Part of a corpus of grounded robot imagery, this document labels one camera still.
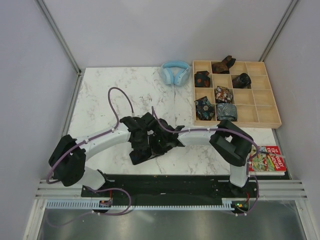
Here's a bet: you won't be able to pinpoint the white slotted cable duct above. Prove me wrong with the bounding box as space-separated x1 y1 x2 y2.
45 199 249 212

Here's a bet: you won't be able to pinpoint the light blue headphones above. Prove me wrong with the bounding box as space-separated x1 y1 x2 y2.
160 61 191 87

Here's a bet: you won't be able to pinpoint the dark glossy rolled tie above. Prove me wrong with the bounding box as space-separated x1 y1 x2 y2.
232 72 252 89

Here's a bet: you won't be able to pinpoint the brown rolled tie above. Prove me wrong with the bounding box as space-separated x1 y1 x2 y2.
211 55 236 74

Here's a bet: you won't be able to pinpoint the colourful patchwork rolled tie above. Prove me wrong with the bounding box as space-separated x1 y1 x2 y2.
214 86 234 104

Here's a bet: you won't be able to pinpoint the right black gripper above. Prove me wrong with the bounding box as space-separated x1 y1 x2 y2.
147 133 169 159

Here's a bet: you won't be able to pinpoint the dark blue striped tie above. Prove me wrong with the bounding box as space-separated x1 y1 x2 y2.
129 147 160 165

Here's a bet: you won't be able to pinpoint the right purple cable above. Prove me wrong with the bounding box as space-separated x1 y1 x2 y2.
151 106 263 217

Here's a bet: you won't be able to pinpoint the wooden compartment tray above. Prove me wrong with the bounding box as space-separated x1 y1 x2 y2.
191 60 282 129

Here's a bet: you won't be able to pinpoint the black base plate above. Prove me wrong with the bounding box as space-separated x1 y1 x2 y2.
81 174 257 205

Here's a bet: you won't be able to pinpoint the aluminium rail frame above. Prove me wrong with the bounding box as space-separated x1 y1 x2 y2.
24 67 307 240

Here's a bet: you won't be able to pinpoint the red children's book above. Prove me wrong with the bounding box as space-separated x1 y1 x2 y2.
248 145 287 176

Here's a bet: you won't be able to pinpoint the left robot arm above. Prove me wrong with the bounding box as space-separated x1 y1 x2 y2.
47 112 158 197

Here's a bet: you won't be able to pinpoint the grey blue rolled tie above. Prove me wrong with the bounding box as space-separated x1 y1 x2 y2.
216 103 238 122

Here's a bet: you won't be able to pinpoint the blue hexagon rolled tie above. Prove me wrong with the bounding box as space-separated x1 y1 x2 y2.
194 96 216 121

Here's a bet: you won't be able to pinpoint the black orange-dotted rolled tie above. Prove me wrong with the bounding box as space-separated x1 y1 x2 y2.
194 70 211 88

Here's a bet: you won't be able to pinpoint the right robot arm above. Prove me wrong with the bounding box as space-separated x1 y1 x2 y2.
147 119 256 197

